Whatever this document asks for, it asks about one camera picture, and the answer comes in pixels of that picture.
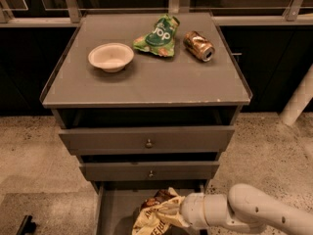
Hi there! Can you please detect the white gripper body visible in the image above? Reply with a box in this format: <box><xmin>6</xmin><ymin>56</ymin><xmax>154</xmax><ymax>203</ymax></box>
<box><xmin>180</xmin><ymin>193</ymin><xmax>208</xmax><ymax>229</ymax></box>

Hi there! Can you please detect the brown chip bag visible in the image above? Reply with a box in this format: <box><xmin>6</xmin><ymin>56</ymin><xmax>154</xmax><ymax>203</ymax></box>
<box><xmin>131</xmin><ymin>187</ymin><xmax>189</xmax><ymax>235</ymax></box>

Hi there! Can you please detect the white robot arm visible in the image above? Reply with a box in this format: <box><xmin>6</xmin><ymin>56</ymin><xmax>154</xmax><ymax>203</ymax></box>
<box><xmin>180</xmin><ymin>184</ymin><xmax>313</xmax><ymax>235</ymax></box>

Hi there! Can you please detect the grey middle drawer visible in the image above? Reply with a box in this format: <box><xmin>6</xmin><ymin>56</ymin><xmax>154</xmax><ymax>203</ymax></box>
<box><xmin>79</xmin><ymin>161</ymin><xmax>219</xmax><ymax>181</ymax></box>

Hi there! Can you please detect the grey drawer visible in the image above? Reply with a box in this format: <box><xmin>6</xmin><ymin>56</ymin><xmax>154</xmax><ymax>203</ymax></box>
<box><xmin>94</xmin><ymin>180</ymin><xmax>205</xmax><ymax>235</ymax></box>
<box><xmin>60</xmin><ymin>126</ymin><xmax>234</xmax><ymax>156</ymax></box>
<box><xmin>79</xmin><ymin>161</ymin><xmax>219</xmax><ymax>181</ymax></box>

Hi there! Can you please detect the grey bottom drawer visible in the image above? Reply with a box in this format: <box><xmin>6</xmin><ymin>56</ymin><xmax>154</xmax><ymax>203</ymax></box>
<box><xmin>94</xmin><ymin>180</ymin><xmax>205</xmax><ymax>235</ymax></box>

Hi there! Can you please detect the grey top drawer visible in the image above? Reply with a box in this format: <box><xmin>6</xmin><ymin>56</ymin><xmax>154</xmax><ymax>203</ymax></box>
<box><xmin>60</xmin><ymin>126</ymin><xmax>234</xmax><ymax>156</ymax></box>

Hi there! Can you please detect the grey drawer cabinet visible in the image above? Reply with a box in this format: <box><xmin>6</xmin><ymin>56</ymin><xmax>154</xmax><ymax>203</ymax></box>
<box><xmin>39</xmin><ymin>11</ymin><xmax>253</xmax><ymax>235</ymax></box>

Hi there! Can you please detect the green chip bag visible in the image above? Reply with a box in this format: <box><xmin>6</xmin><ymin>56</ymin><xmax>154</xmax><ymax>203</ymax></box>
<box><xmin>133</xmin><ymin>15</ymin><xmax>180</xmax><ymax>58</ymax></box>

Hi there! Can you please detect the white table leg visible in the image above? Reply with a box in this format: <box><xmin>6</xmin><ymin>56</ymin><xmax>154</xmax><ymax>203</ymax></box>
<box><xmin>280</xmin><ymin>64</ymin><xmax>313</xmax><ymax>125</ymax></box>

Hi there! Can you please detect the black object on floor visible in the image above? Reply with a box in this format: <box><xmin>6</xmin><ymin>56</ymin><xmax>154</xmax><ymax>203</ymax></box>
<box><xmin>16</xmin><ymin>215</ymin><xmax>36</xmax><ymax>235</ymax></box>

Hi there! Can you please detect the crushed gold soda can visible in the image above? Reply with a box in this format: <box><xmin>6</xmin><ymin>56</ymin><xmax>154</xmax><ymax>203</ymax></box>
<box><xmin>183</xmin><ymin>31</ymin><xmax>215</xmax><ymax>62</ymax></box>

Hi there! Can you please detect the white paper bowl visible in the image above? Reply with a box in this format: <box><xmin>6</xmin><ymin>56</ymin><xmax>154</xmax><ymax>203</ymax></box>
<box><xmin>88</xmin><ymin>43</ymin><xmax>134</xmax><ymax>72</ymax></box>

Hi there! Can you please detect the metal railing frame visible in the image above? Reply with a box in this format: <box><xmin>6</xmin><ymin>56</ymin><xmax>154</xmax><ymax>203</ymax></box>
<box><xmin>0</xmin><ymin>0</ymin><xmax>313</xmax><ymax>27</ymax></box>

